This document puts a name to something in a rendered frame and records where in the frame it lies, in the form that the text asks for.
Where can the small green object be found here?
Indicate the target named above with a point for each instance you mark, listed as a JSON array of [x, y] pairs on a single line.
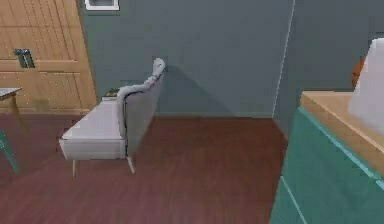
[[111, 92]]

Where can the grey sofa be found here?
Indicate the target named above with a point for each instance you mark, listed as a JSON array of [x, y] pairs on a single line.
[[100, 130]]

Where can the white framed picture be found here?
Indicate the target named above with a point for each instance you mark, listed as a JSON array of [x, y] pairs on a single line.
[[101, 4]]

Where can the green cabinet with wooden top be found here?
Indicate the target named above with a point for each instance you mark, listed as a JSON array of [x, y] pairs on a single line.
[[330, 173]]

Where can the wooden room door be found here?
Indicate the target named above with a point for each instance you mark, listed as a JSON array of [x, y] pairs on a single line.
[[50, 40]]

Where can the orange ball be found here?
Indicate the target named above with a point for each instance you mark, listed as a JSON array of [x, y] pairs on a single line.
[[358, 73]]

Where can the glass top table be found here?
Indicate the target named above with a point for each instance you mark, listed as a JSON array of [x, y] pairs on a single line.
[[10, 96]]

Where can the green chair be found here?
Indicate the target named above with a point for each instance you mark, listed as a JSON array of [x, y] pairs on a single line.
[[7, 150]]

